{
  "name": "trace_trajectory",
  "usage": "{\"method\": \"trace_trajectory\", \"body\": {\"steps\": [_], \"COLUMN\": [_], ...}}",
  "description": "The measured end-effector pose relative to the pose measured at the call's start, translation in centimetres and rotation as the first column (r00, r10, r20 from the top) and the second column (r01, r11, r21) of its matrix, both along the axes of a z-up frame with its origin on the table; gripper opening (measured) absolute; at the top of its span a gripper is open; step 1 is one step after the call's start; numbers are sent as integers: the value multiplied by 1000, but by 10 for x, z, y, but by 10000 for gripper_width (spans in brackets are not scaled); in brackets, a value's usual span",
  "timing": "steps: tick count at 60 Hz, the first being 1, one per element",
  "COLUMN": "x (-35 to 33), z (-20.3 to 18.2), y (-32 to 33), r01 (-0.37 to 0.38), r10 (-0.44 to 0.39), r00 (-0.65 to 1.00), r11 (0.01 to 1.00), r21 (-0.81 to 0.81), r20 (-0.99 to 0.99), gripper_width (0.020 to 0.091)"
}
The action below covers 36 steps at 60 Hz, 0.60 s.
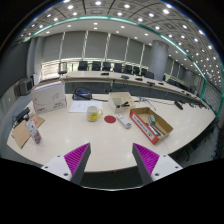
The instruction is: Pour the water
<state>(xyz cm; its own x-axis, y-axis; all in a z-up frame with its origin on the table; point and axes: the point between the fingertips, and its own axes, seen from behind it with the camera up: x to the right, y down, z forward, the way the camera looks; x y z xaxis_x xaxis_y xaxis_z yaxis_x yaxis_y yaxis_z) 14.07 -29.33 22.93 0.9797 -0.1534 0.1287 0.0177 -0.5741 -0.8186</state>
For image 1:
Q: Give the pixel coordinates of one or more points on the large white cardboard box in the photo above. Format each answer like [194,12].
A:
[48,96]

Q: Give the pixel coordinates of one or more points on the flat round red coaster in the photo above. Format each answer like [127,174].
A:
[110,119]

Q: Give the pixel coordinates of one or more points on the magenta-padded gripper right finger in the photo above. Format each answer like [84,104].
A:
[146,159]

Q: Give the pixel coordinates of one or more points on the dark pens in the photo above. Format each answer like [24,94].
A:
[154,129]

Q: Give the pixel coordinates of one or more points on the black stapler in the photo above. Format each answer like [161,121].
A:
[124,104]

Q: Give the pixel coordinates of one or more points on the black desk phone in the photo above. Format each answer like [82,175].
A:
[81,95]

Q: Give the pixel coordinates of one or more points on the grey CRT monitor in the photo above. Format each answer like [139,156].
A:
[26,86]

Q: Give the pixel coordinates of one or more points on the small open white box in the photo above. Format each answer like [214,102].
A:
[116,97]

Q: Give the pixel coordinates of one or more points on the clear black-capped water bottle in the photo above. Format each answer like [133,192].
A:
[33,131]

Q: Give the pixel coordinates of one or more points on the black power strip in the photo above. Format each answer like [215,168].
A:
[21,115]

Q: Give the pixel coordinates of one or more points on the open brown box, red side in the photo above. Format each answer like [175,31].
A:
[144,128]

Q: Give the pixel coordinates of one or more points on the row of black office chairs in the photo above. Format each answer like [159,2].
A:
[96,65]

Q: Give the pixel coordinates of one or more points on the white mug with yellow print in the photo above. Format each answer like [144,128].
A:
[92,114]

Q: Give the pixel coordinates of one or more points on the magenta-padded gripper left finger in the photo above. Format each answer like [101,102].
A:
[76,159]

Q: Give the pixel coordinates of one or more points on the white remote control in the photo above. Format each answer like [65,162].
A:
[124,121]

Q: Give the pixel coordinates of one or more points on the flat brown cardboard sheet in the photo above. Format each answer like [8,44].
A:
[20,135]

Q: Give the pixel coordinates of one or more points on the black desk microphones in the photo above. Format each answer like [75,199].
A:
[125,77]

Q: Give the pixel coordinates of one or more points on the grey board eraser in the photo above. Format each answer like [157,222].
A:
[152,119]

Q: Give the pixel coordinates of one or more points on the recessed ceiling lights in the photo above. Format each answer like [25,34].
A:
[98,3]

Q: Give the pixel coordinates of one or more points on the black desk microphone unit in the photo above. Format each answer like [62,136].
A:
[178,105]

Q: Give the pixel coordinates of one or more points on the white printed paper sheet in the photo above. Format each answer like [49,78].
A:
[80,106]

